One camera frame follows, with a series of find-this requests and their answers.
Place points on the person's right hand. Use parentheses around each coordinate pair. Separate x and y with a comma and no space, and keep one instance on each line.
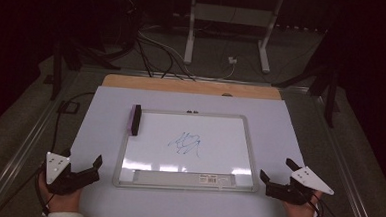
(302,216)

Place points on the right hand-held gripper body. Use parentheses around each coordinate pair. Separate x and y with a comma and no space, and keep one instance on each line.
(307,179)

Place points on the black tripod stand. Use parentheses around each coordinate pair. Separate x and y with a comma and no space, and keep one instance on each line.
(57,68)
(331,95)

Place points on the white metal stand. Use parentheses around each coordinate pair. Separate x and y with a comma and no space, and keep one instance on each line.
(190,38)

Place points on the white table mat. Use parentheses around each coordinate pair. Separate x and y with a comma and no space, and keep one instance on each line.
(103,134)

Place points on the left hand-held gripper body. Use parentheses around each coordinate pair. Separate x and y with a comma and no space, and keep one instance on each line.
(57,168)

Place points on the white whiteboard with grey frame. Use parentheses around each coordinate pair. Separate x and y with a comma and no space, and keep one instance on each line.
(219,146)

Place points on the purple whiteboard eraser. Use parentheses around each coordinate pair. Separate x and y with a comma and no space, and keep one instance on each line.
(135,120)

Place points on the person's left hand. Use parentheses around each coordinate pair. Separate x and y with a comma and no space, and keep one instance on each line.
(62,203)

